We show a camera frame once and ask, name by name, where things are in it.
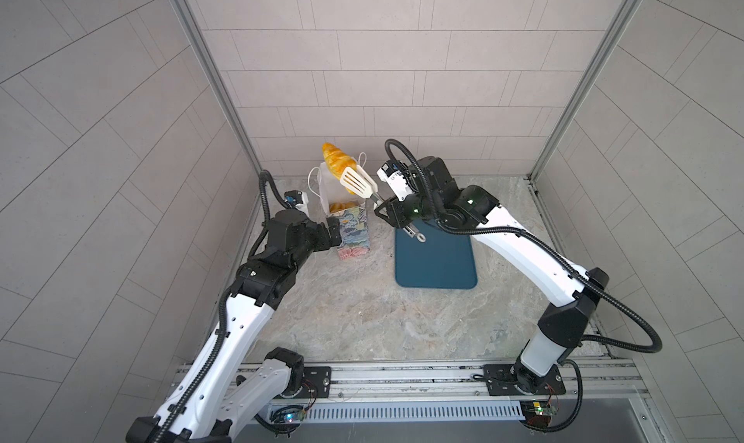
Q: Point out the left circuit board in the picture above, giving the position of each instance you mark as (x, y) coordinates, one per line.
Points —
(289, 415)

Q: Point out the floral paper bag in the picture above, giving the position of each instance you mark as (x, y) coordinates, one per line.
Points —
(353, 222)

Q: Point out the corner aluminium post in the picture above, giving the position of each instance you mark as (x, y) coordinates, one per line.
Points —
(618, 25)
(187, 19)

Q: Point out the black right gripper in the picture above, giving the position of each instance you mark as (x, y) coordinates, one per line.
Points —
(395, 215)

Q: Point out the circuit board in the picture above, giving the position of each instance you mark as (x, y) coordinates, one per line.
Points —
(538, 414)
(289, 415)

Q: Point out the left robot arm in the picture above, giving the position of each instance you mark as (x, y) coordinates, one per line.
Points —
(203, 407)

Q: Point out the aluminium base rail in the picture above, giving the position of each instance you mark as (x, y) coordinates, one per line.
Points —
(453, 381)

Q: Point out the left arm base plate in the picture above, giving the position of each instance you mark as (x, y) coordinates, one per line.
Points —
(315, 383)

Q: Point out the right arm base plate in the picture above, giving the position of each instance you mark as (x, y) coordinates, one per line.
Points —
(501, 380)

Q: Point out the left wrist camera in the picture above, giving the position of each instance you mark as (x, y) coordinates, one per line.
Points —
(298, 200)

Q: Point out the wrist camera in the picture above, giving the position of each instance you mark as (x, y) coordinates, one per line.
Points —
(391, 174)
(298, 200)

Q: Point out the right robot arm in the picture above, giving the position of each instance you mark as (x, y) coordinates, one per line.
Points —
(429, 192)

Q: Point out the yellow striped fake croissant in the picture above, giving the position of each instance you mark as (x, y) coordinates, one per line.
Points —
(337, 161)

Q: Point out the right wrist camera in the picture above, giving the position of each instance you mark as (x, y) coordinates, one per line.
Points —
(391, 174)

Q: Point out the right corner aluminium post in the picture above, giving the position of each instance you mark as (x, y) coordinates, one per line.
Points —
(618, 25)

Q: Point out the teal tray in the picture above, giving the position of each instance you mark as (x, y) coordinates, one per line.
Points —
(444, 261)

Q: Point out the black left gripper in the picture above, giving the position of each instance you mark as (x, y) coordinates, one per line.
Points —
(321, 242)

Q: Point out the left corner aluminium post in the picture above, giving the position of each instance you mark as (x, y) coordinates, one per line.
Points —
(187, 19)

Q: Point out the right circuit board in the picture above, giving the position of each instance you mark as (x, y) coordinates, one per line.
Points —
(538, 414)

